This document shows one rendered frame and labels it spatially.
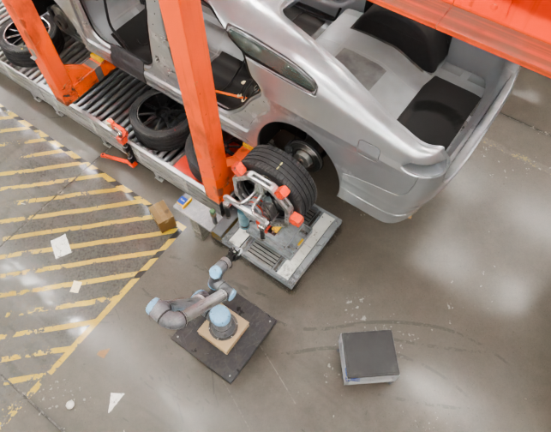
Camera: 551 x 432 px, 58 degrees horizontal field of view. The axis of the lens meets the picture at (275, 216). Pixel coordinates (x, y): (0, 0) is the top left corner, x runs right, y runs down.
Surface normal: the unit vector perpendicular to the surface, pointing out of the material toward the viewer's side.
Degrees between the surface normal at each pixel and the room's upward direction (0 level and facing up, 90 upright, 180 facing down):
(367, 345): 0
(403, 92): 19
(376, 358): 0
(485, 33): 0
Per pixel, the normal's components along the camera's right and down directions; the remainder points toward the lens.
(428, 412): -0.01, -0.51
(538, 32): -0.59, 0.70
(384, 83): 0.29, -0.29
